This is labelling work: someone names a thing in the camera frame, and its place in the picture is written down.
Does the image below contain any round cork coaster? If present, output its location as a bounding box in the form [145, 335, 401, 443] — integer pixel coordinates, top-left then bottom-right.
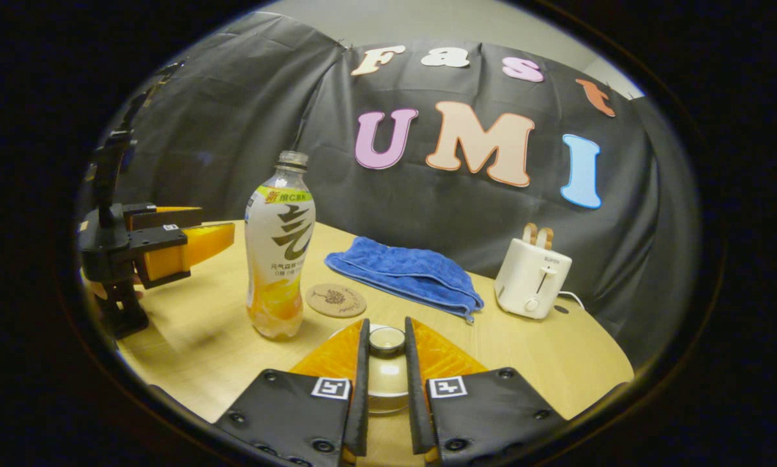
[305, 283, 368, 318]

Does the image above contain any blue towel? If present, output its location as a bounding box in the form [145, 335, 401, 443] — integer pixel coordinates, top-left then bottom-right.
[324, 236, 485, 323]

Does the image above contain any clear plastic water bottle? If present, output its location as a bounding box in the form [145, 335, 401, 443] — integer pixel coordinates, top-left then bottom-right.
[245, 150, 317, 341]

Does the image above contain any black backdrop cloth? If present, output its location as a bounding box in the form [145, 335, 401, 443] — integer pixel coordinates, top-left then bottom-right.
[80, 12, 700, 367]

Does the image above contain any white toaster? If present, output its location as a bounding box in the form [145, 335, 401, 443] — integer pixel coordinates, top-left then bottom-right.
[494, 237, 573, 320]

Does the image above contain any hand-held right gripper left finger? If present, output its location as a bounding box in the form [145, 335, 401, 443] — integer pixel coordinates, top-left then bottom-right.
[213, 318, 371, 467]

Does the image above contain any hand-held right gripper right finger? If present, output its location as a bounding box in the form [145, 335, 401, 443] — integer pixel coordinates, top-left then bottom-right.
[404, 317, 568, 467]

